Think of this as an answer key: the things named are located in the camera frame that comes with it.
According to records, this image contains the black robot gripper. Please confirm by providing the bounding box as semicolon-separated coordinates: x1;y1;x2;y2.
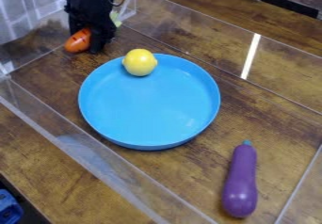
65;0;118;54

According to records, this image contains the orange toy carrot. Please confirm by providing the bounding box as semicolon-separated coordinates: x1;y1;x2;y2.
63;10;123;54

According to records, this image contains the yellow toy lemon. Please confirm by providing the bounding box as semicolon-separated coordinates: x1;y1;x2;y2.
122;49;158;76

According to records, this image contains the white patterned curtain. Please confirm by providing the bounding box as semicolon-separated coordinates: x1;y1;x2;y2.
0;0;58;44

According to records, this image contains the blue round plate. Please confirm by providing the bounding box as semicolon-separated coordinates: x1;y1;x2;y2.
78;54;222;151

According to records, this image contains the blue plastic object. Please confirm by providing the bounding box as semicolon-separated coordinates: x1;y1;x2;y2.
0;189;24;224

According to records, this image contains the purple toy eggplant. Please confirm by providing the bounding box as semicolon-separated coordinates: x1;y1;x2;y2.
222;140;258;218

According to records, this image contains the clear acrylic tray enclosure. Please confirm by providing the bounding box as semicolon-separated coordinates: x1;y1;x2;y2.
0;0;322;224

